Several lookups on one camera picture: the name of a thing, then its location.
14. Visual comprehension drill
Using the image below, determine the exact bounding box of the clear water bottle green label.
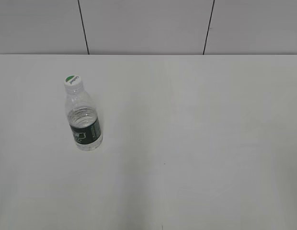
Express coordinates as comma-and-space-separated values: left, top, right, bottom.
65, 89, 103, 151

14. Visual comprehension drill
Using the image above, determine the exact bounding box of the white green bottle cap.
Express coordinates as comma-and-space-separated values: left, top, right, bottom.
64, 75, 83, 91

